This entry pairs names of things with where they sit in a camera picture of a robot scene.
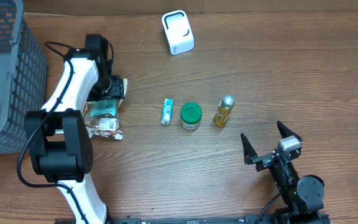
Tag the teal snack packet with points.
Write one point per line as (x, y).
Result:
(104, 107)

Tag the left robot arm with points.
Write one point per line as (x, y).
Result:
(58, 152)

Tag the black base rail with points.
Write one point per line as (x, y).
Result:
(191, 221)

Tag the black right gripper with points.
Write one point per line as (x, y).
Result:
(265, 160)

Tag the green white tissue pack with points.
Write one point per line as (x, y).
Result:
(167, 111)

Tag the yellow dish soap bottle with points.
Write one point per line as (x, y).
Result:
(224, 110)

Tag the brown and white snack bag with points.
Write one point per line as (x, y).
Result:
(106, 126)

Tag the green lid seasoning jar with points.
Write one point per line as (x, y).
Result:
(190, 116)

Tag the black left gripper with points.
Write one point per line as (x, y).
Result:
(117, 88)

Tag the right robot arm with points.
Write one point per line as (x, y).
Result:
(299, 200)

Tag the white barcode scanner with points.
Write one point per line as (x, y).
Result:
(178, 32)

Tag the grey plastic mesh basket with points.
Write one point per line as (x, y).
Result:
(23, 75)

